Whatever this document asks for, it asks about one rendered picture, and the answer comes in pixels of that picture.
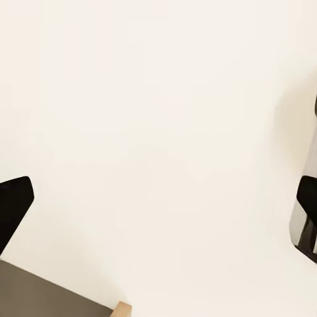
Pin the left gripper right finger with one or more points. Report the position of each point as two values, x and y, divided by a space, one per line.
307 197

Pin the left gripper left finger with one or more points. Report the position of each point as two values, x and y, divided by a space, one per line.
16 196

